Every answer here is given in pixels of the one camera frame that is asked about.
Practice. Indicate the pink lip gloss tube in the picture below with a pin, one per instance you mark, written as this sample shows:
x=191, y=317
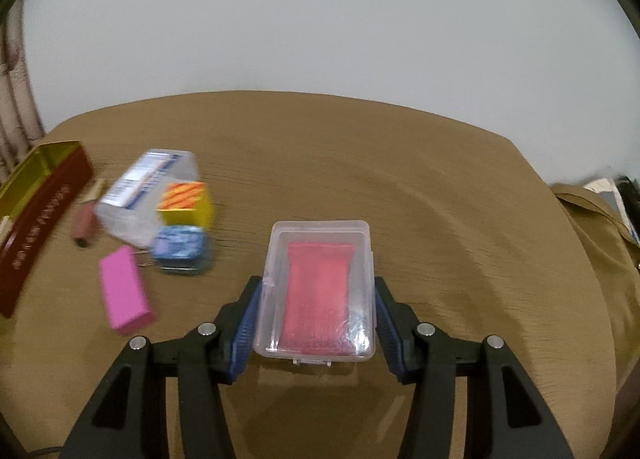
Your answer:
x=87, y=219

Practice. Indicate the blue patterned small tin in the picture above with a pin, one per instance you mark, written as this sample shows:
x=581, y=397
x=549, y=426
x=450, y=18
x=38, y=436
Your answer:
x=177, y=246

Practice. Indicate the beige patterned curtain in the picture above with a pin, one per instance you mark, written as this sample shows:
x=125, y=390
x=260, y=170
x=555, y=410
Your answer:
x=15, y=104

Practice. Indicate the white paper item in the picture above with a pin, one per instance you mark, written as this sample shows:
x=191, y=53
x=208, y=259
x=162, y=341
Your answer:
x=602, y=186

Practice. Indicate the small clear case red insert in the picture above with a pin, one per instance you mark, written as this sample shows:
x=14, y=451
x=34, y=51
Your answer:
x=315, y=299

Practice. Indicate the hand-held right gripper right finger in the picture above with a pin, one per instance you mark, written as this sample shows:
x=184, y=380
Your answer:
x=392, y=334

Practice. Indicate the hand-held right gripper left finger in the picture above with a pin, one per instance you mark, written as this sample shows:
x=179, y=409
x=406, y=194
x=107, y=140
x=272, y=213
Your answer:
x=245, y=334

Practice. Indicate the yellow striped cube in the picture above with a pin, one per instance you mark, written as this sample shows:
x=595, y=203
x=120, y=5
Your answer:
x=185, y=204

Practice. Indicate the pink rectangular block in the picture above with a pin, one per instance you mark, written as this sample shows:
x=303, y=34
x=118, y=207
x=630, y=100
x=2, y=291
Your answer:
x=125, y=289

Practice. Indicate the large clear plastic box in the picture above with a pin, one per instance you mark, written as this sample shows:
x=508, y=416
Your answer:
x=132, y=194

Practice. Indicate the red and gold tin box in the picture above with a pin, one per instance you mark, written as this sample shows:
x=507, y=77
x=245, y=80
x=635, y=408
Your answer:
x=45, y=219

